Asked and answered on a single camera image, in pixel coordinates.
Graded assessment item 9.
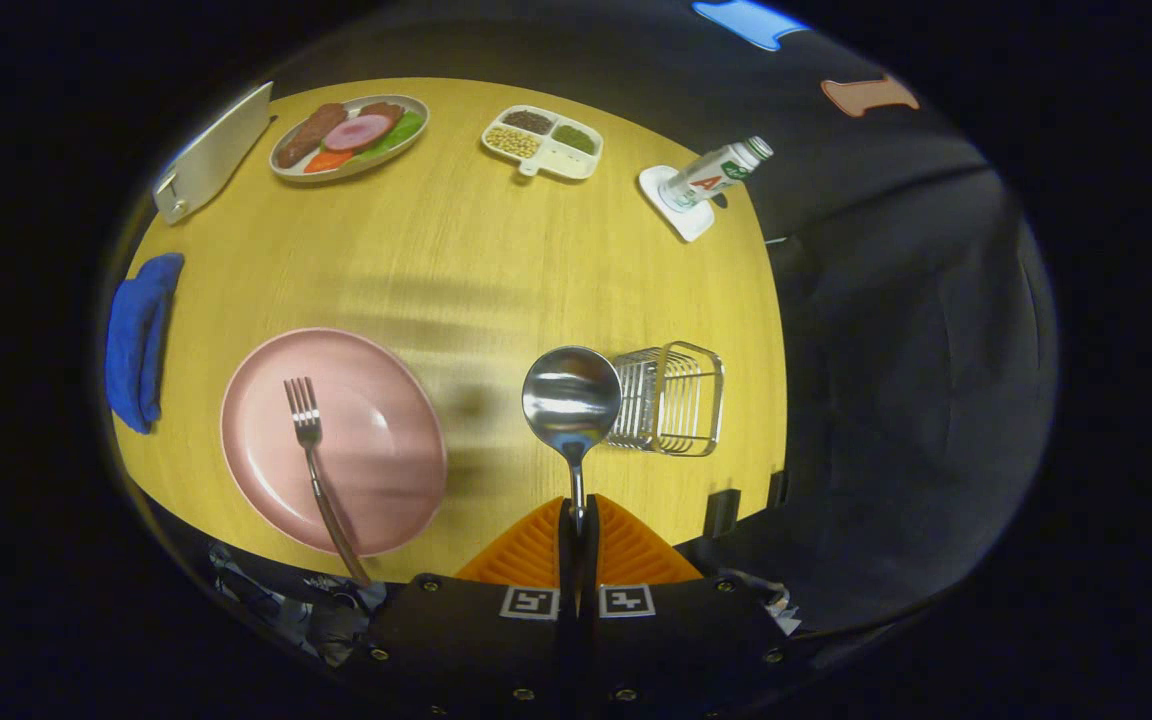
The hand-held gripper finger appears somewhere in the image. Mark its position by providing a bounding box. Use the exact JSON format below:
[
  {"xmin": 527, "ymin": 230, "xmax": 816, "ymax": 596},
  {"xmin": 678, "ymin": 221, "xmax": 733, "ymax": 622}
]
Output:
[
  {"xmin": 341, "ymin": 497, "xmax": 577, "ymax": 720},
  {"xmin": 576, "ymin": 494, "xmax": 802, "ymax": 720}
]

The metal spoon wooden handle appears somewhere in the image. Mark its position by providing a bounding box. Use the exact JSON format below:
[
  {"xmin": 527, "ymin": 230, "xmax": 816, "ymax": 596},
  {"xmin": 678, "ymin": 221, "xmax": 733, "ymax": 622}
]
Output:
[{"xmin": 521, "ymin": 346, "xmax": 623, "ymax": 536}]

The metal fork wooden handle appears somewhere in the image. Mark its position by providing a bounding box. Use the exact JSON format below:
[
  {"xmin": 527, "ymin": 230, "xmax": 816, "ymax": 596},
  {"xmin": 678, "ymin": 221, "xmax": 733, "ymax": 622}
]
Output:
[{"xmin": 283, "ymin": 376, "xmax": 373, "ymax": 587}]

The pink round plate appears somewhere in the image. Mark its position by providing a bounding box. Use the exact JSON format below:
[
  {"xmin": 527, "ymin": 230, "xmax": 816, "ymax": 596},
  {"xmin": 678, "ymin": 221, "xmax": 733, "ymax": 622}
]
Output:
[{"xmin": 220, "ymin": 328, "xmax": 448, "ymax": 558}]

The patterned dark clothing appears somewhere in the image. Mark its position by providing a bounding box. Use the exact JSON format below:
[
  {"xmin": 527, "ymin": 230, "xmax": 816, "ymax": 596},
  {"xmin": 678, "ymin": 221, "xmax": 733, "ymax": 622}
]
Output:
[{"xmin": 206, "ymin": 545, "xmax": 387, "ymax": 663}]

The white square coaster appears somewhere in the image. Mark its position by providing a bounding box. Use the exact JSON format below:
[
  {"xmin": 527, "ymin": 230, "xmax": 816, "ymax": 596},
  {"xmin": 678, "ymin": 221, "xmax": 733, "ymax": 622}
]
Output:
[{"xmin": 638, "ymin": 165, "xmax": 716, "ymax": 243}]

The white drink bottle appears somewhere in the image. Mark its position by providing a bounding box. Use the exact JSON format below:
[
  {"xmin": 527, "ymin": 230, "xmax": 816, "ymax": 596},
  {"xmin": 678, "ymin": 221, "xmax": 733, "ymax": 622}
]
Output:
[{"xmin": 658, "ymin": 136, "xmax": 775, "ymax": 213}]

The white divided grain dish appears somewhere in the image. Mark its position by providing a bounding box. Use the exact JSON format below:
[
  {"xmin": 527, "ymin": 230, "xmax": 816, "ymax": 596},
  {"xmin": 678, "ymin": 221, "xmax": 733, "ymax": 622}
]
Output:
[{"xmin": 481, "ymin": 105, "xmax": 604, "ymax": 181}]

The green toy lettuce leaf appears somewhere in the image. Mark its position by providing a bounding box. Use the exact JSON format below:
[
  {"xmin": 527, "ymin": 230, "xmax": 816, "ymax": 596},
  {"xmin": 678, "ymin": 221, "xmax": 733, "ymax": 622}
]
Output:
[{"xmin": 361, "ymin": 110, "xmax": 426, "ymax": 161}]

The pink toy ham slice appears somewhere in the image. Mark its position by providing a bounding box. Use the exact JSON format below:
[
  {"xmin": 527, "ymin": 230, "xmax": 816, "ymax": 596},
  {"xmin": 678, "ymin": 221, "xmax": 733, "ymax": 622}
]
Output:
[{"xmin": 324, "ymin": 114, "xmax": 395, "ymax": 151}]

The blue towel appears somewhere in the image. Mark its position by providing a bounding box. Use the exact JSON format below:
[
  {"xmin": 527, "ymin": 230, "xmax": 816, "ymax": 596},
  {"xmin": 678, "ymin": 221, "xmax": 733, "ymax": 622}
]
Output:
[{"xmin": 104, "ymin": 252, "xmax": 185, "ymax": 435}]

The oval plate with toy food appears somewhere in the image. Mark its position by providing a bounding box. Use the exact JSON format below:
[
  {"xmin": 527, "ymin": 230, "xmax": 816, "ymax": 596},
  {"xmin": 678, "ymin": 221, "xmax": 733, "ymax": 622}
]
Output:
[{"xmin": 269, "ymin": 94, "xmax": 430, "ymax": 183}]

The white toaster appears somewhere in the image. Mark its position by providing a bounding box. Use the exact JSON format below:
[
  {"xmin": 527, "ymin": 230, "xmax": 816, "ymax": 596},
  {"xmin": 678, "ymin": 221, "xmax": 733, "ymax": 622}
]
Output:
[{"xmin": 153, "ymin": 81, "xmax": 275, "ymax": 226}]

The metal wire cutlery rack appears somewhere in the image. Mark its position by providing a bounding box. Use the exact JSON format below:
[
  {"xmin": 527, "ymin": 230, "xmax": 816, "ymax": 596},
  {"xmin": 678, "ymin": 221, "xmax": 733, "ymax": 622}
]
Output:
[{"xmin": 604, "ymin": 341, "xmax": 725, "ymax": 458}]

